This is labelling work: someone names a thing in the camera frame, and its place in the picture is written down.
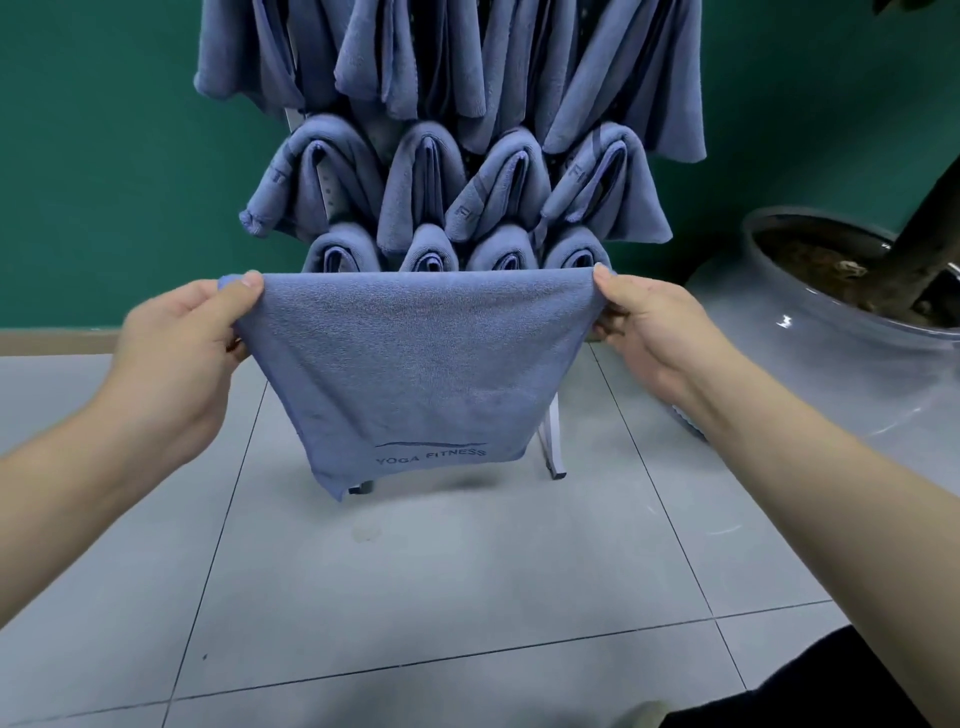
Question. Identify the white metal towel rack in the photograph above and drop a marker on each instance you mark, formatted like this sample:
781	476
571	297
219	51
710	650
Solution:
553	442

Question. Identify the dark potting soil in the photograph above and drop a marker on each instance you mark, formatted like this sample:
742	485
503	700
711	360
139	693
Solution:
810	266

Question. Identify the person's right hand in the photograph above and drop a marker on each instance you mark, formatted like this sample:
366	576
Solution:
656	337

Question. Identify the blue printed towel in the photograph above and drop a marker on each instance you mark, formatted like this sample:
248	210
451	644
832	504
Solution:
420	360

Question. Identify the person's right forearm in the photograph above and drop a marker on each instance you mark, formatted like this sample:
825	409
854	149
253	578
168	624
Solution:
832	510

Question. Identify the person's black trouser leg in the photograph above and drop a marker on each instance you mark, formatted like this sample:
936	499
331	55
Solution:
817	690

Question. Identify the person's left hand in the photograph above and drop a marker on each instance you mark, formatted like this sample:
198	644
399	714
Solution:
169	367

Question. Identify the person's left forearm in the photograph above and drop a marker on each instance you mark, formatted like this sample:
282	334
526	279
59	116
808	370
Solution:
67	487

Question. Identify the person's left thumb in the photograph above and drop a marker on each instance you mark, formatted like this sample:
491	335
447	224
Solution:
234	294

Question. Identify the person's right thumb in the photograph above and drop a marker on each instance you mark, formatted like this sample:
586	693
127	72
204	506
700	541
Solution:
616	289

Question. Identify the rack of folded blue towels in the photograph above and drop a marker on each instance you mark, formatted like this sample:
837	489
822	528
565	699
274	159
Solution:
465	112

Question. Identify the person's light shoe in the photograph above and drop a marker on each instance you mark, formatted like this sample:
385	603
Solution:
641	716

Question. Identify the brown plant trunk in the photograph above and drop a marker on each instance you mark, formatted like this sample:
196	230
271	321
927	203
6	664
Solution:
919	247

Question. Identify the large grey ceramic planter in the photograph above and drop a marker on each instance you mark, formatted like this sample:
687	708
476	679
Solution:
840	375

